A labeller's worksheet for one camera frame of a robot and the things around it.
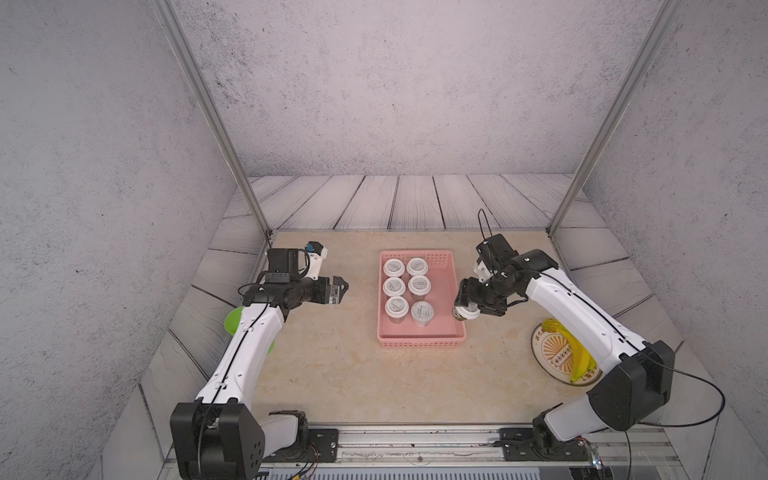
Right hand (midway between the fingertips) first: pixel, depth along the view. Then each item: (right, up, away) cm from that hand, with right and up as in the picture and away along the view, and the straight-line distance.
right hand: (466, 305), depth 78 cm
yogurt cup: (-18, +3, +18) cm, 26 cm away
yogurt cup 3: (-18, -3, +13) cm, 22 cm away
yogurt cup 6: (-11, +9, +23) cm, 27 cm away
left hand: (-34, +6, +3) cm, 35 cm away
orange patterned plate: (+27, -16, +8) cm, 32 cm away
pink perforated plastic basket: (-3, -11, +16) cm, 19 cm away
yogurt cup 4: (-18, +9, +23) cm, 31 cm away
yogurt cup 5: (-10, -5, +13) cm, 17 cm away
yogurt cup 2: (-11, +3, +18) cm, 21 cm away
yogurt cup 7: (-2, -2, -1) cm, 3 cm away
